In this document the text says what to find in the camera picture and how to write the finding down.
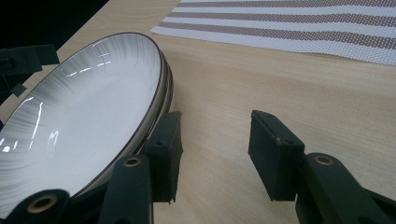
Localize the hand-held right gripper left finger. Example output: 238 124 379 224
143 110 184 205

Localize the metal dish rack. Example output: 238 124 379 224
149 0 396 66

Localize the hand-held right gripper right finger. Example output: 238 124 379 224
247 109 305 202

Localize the white plate with grey rim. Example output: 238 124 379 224
69 50 175 200
0 32 166 219

